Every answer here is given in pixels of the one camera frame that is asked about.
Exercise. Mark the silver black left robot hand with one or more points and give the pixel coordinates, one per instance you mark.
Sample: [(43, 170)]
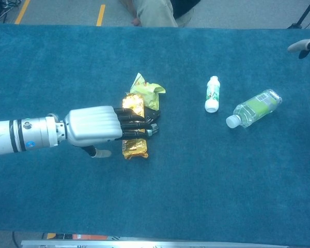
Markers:
[(93, 125)]

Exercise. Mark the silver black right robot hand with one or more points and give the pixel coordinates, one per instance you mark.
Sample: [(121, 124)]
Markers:
[(303, 45)]

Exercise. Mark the gold foil biscuit package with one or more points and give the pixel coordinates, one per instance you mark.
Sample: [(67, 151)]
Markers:
[(135, 149)]

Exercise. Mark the yellow-green snack bag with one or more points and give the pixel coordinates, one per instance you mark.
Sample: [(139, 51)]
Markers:
[(144, 93)]

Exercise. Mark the black binder clip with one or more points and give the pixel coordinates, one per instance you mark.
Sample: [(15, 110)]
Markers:
[(156, 115)]

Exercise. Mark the clear green-label water bottle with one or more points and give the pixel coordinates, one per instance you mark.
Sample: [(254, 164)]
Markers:
[(255, 108)]

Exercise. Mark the small white milk bottle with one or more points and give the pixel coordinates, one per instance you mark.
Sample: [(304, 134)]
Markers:
[(212, 94)]

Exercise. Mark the black tripod stand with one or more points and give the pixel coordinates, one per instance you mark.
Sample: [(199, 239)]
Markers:
[(305, 13)]

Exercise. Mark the blue carpet table cloth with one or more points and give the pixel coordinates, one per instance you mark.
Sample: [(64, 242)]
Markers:
[(67, 193)]

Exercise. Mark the orange label strip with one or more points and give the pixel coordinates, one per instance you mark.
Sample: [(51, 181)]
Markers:
[(90, 236)]

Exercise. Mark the person in khaki trousers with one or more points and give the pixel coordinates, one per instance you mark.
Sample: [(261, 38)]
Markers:
[(155, 13)]

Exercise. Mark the aluminium frame rail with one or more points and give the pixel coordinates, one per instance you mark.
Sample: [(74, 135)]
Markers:
[(144, 244)]

